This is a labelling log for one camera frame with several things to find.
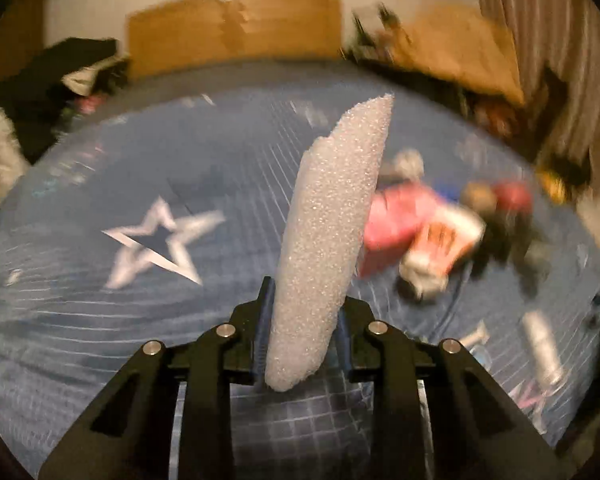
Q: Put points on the wooden wardrobe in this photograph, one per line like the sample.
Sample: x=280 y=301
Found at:
x=10 y=35

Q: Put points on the wooden headboard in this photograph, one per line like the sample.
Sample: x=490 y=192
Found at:
x=205 y=40

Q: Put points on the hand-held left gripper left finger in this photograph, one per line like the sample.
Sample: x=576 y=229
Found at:
x=261 y=340

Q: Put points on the striped curtain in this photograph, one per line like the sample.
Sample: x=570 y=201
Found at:
x=555 y=35

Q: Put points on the orange and white packet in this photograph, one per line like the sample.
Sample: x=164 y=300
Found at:
x=440 y=240

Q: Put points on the beige sponge cube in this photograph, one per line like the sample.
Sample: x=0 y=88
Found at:
x=480 y=197

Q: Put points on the brown paper sheet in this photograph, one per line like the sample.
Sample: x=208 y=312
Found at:
x=460 y=50

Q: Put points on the white tube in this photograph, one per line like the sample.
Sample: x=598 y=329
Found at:
x=542 y=347

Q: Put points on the black bag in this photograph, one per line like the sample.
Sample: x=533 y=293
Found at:
x=30 y=90

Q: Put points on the blue printed blanket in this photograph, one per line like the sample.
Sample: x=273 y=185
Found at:
x=130 y=335

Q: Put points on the white foam piece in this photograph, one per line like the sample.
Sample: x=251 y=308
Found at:
x=325 y=240

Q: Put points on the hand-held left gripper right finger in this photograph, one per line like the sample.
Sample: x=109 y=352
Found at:
x=344 y=345

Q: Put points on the pink box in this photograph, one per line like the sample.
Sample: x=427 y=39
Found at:
x=395 y=220

